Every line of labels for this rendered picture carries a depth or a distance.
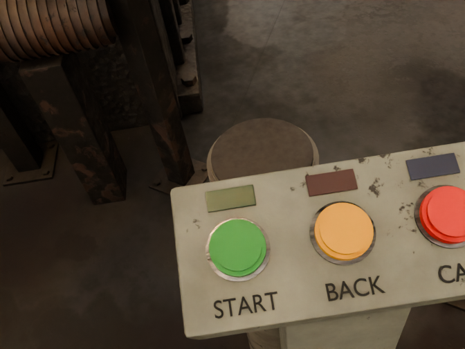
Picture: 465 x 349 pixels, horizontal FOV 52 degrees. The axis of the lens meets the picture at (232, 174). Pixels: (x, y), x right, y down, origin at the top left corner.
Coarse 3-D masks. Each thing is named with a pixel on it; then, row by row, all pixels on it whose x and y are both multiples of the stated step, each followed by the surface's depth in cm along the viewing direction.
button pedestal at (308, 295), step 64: (192, 192) 36; (256, 192) 36; (384, 192) 35; (192, 256) 34; (320, 256) 34; (384, 256) 33; (448, 256) 33; (192, 320) 33; (256, 320) 32; (320, 320) 35; (384, 320) 38
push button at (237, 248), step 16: (224, 224) 34; (240, 224) 34; (224, 240) 33; (240, 240) 33; (256, 240) 33; (224, 256) 33; (240, 256) 33; (256, 256) 33; (224, 272) 33; (240, 272) 33
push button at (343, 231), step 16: (336, 208) 34; (352, 208) 34; (320, 224) 33; (336, 224) 33; (352, 224) 33; (368, 224) 33; (320, 240) 33; (336, 240) 33; (352, 240) 33; (368, 240) 33; (336, 256) 33; (352, 256) 33
